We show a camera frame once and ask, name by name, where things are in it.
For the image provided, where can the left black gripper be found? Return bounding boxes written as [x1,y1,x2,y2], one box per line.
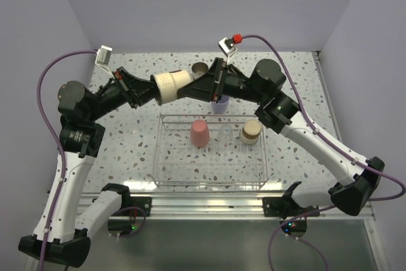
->
[86,66,167,122]

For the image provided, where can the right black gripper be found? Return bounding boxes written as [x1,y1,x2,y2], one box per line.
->
[178,57,266,104]

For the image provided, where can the steel cup back row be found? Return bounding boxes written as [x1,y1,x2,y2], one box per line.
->
[191,62,209,79]

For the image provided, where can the red plastic cup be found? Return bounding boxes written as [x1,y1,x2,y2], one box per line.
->
[190,119,210,148]

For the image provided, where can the cream steel cup brown band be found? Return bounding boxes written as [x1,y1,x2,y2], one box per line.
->
[240,119,262,145]

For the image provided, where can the clear glass cup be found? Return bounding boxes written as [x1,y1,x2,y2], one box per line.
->
[218,124,233,148]

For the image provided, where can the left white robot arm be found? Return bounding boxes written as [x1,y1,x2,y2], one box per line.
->
[18,67,159,268]

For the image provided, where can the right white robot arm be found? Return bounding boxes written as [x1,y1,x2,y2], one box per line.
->
[177,58,384,216]

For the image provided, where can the purple plastic cup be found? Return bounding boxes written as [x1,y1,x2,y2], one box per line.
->
[211,95,230,114]

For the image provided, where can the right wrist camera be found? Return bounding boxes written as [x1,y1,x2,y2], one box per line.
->
[218,34,242,64]

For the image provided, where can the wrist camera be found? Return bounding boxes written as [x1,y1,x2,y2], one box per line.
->
[218,34,242,64]
[94,45,114,77]

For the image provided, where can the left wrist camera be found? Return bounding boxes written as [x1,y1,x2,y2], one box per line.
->
[94,45,114,77]

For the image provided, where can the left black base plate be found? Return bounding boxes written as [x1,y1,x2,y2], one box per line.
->
[128,197,152,217]

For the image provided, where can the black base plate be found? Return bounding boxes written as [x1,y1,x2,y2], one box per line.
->
[262,197,319,219]
[128,197,152,217]

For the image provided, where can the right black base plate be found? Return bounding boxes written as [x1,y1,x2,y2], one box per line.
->
[262,197,319,219]

